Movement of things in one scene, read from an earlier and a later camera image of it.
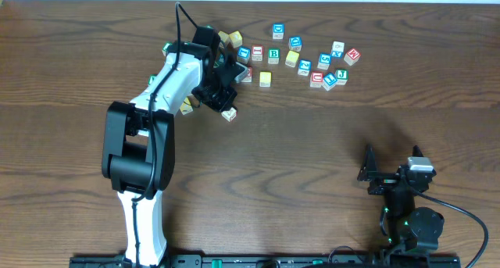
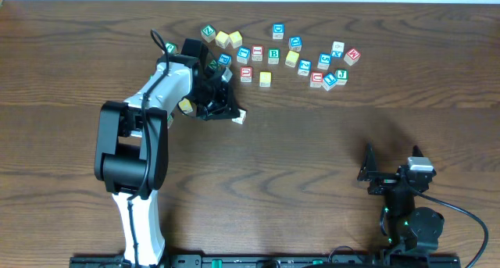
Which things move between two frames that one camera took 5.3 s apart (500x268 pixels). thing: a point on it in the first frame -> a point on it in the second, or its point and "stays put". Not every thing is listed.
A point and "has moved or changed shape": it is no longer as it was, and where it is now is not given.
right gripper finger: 369,164 stays put
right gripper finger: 416,151 stays put
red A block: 229,115 has moved or changed shape
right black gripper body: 383,180 stays put
